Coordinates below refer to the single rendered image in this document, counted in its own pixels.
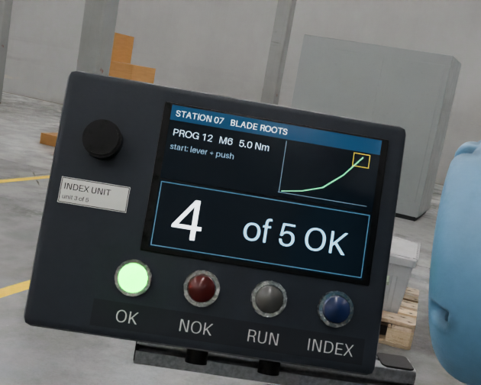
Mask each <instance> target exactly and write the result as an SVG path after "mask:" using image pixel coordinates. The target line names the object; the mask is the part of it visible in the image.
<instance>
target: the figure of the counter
mask: <svg viewBox="0 0 481 385"><path fill-rule="evenodd" d="M226 194H227V190H226V189H218V188H213V187H208V186H199V185H194V184H189V183H181V182H176V181H171V180H162V179H160V182H159V187H158V191H157V200H156V205H155V209H154V214H153V223H152V228H151V233H150V240H149V245H148V247H153V248H162V249H167V250H172V251H181V252H186V253H191V254H200V255H206V256H211V257H217V251H218V242H219V238H220V232H221V223H222V218H223V213H224V204H225V199H226Z"/></svg>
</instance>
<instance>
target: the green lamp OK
mask: <svg viewBox="0 0 481 385"><path fill-rule="evenodd" d="M151 281H152V274H151V271H150V268H149V267H148V266H147V265H146V264H145V263H144V262H143V261H141V260H137V259H131V260H126V261H124V262H123V263H122V264H120V265H119V267H118V268H117V270H116V271H115V285H116V287H117V288H118V290H119V291H120V292H121V293H123V294H124V295H126V296H139V295H142V294H143V293H145V292H146V291H147V290H148V289H149V287H150V285H151Z"/></svg>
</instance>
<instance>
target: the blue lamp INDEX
mask: <svg viewBox="0 0 481 385"><path fill-rule="evenodd" d="M318 315H319V318H320V319H321V321H323V323H324V324H326V325H328V326H330V327H333V328H338V327H341V326H344V325H346V324H347V323H348V322H349V321H350V320H351V318H352V316H353V303H352V301H351V299H350V297H349V296H348V295H347V294H345V293H343V292H341V291H330V292H328V293H325V294H324V295H323V296H322V297H321V299H320V301H319V302H318Z"/></svg>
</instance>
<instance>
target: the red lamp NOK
mask: <svg viewBox="0 0 481 385"><path fill-rule="evenodd" d="M183 293H184V296H185V298H186V299H187V301H188V302H189V303H191V304H192V305H194V306H198V307H205V306H209V305H211V304H212V303H213V302H214V301H215V300H216V299H217V298H218V295H219V293H220V284H219V282H218V279H217V277H216V276H215V275H214V274H213V273H211V272H209V271H207V270H196V271H194V272H192V273H190V275H188V276H187V277H186V280H185V281H184V284H183Z"/></svg>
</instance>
